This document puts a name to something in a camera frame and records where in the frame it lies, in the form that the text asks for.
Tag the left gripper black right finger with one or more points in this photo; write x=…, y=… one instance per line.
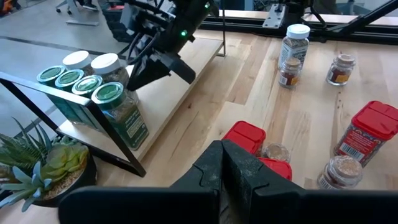
x=264, y=202

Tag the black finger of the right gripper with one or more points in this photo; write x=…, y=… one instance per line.
x=152, y=73
x=141, y=63

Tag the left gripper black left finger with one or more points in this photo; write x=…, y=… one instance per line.
x=192, y=199

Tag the white lid spice jar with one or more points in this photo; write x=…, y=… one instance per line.
x=293, y=46
x=76, y=59
x=105, y=63

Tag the red lid spice tin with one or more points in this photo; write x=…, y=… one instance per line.
x=367, y=133
x=245, y=135
x=280, y=166

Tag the small clear glass spice jar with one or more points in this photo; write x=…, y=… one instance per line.
x=339, y=71
x=340, y=171
x=289, y=74
x=276, y=152

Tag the green lid spice jar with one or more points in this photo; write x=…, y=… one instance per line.
x=69, y=78
x=87, y=84
x=124, y=121
x=50, y=73

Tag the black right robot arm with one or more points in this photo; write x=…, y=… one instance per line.
x=192, y=18

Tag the black and red tool case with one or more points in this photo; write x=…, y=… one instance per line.
x=115, y=25

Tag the silver mounting plate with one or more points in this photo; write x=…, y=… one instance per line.
x=275, y=17

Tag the succulent plant in black pot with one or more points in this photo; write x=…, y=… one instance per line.
x=62, y=158

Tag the wooden shelf with black frame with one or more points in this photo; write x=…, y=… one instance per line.
x=174, y=93

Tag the black metal rig frame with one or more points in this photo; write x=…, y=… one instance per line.
x=367, y=34

